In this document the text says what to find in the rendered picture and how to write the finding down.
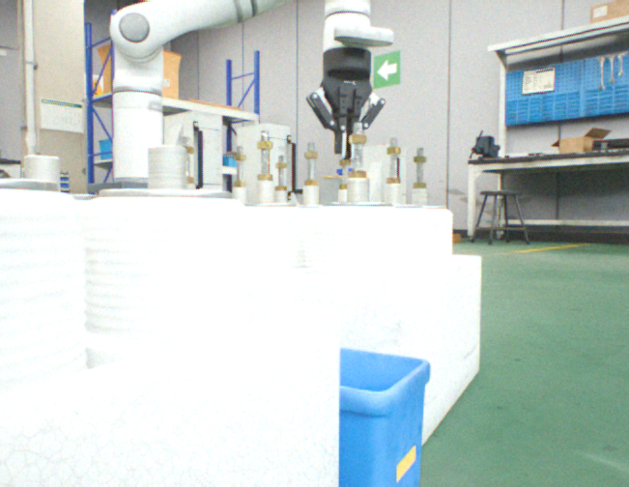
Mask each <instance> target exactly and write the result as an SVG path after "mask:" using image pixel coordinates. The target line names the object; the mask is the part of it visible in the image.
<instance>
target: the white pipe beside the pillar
mask: <svg viewBox="0 0 629 487"><path fill-rule="evenodd" d="M24 6H25V48H26V50H25V59H26V61H25V65H26V91H27V133H26V138H25V140H26V142H27V147H28V156H34V155H35V147H36V134H35V121H34V77H33V70H35V69H37V68H38V67H39V63H36V64H34V62H33V59H34V53H33V34H32V0H24ZM33 66H34V67H33Z"/></svg>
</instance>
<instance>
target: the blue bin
mask: <svg viewBox="0 0 629 487"><path fill-rule="evenodd" d="M430 377H431V364H430V362H429V361H428V360H426V359H423V358H415V357H407V356H400V355H393V354H386V353H379V352H371V351H364V350H357V349H350V348H342V347H339V471H338V487H419V478H420V461H421V446H422V429H423V414H424V397H425V385H427V384H428V383H429V381H430Z"/></svg>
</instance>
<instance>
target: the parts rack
mask: <svg viewBox="0 0 629 487"><path fill-rule="evenodd" d="M117 12H118V11H117V10H114V9H112V10H110V24H111V16H112V15H115V14H116V13H117ZM109 40H111V46H110V49H109V51H108V54H107V56H106V59H105V62H104V64H103V67H102V69H101V72H100V76H99V78H98V81H97V83H96V86H95V88H94V91H93V47H95V46H97V45H99V44H101V43H104V42H107V41H109ZM85 43H86V98H87V153H88V184H94V183H95V170H107V171H108V172H107V174H106V177H105V179H104V181H103V182H104V183H106V181H107V179H108V176H109V174H110V172H111V171H113V182H114V167H113V138H114V116H113V111H114V110H113V81H114V76H115V46H114V42H113V41H112V39H111V36H110V37H109V38H106V39H104V40H102V41H100V42H98V43H95V44H93V45H92V23H88V22H87V23H85ZM110 53H111V92H110V93H107V94H104V95H101V96H98V97H95V98H94V94H95V92H96V90H97V88H98V85H99V83H100V79H101V76H102V74H103V71H104V68H105V66H106V63H107V61H108V58H109V56H110ZM252 74H254V79H253V80H252V82H251V84H250V85H249V87H248V89H247V91H246V92H245V94H244V96H243V98H242V100H241V102H240V103H239V105H238V107H240V106H241V104H242V103H243V100H244V98H245V97H246V95H247V93H248V92H249V90H250V88H251V87H252V85H253V83H254V113H248V112H243V111H238V110H232V109H227V108H221V107H216V106H210V105H206V104H200V103H194V102H189V101H183V100H173V99H168V98H162V117H166V116H171V115H175V114H180V113H184V112H188V111H192V110H193V111H199V112H205V113H211V114H216V115H222V125H223V126H225V127H226V153H228V152H232V131H233V132H234V133H235V135H236V136H237V133H236V132H235V130H234V129H233V128H232V124H236V123H241V122H247V121H254V125H259V124H260V51H258V50H256V51H254V72H251V73H248V74H244V75H240V76H237V77H233V78H232V60H229V59H228V60H226V105H228V106H232V80H233V79H237V78H241V77H244V76H248V75H252ZM94 106H95V107H102V108H108V109H112V138H111V136H110V134H109V133H108V131H107V129H106V127H105V126H104V124H103V122H102V120H101V119H100V116H99V114H98V113H97V111H96V109H95V107H94ZM94 113H95V115H96V116H97V118H98V120H99V122H100V124H101V126H102V128H103V129H104V131H105V133H106V135H107V136H108V138H109V140H110V142H111V143H112V151H109V152H103V153H97V154H94ZM237 119H244V120H242V121H237V122H232V120H237ZM106 154H112V159H106V160H99V161H94V156H99V155H106ZM232 175H237V167H226V166H222V178H226V188H227V191H229V192H231V193H232Z"/></svg>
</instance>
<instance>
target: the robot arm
mask: <svg viewBox="0 0 629 487"><path fill-rule="evenodd" d="M290 1H293V0H152V1H148V2H144V3H140V4H136V5H132V6H129V7H126V8H124V9H122V10H120V11H119V12H117V13H116V14H115V15H114V17H113V18H112V21H111V24H110V36H111V39H112V41H113V42H114V46H115V76H114V81H113V110H114V111H113V116H114V138H113V167H114V182H138V183H148V148H149V147H150V146H156V145H163V123H162V86H163V47H162V45H163V44H164V43H167V42H169V41H171V40H173V39H175V38H177V37H179V36H181V35H183V34H185V33H188V32H191V31H196V30H203V29H215V28H222V27H227V26H231V25H234V24H237V23H240V22H242V21H245V20H247V19H250V18H252V17H254V16H256V15H258V14H262V13H264V12H266V11H268V10H271V9H273V8H275V7H278V6H280V5H282V4H285V3H287V2H290ZM391 45H393V32H392V31H391V30H390V29H384V28H376V27H371V26H370V0H325V27H324V34H323V80H322V82H321V84H320V89H319V90H317V91H316V92H313V93H312V94H310V95H308V96H307V97H306V101H307V102H308V104H309V105H310V107H311V109H312V110H313V112H314V113H315V115H316V116H317V118H318V120H319V121H320V123H321V124H322V126H323V128H324V129H329V130H331V131H333V133H334V153H335V154H336V155H337V158H341V159H342V158H345V157H346V152H348V159H352V158H353V157H354V156H353V154H354V153H353V148H354V146H353V145H354V144H350V143H349V136H350V135H352V134H354V123H361V124H362V130H365V129H369V127H370V126H371V124H372V123H373V121H374V120H375V119H376V117H377V116H378V114H379V113H380V111H381V110H382V109H383V107H384V106H385V104H386V100H385V99H379V98H378V97H377V96H376V95H375V94H374V93H373V87H372V85H371V82H370V76H371V47H385V46H391ZM324 97H325V99H326V101H327V102H328V104H329V106H330V107H331V115H330V113H329V111H328V109H327V108H326V106H325V104H324V102H325V99H324ZM367 100H368V103H367V107H368V110H367V111H366V113H365V114H364V115H363V117H362V118H361V120H359V118H360V115H361V109H362V107H363V106H364V105H365V103H366V102H367ZM345 131H346V133H345Z"/></svg>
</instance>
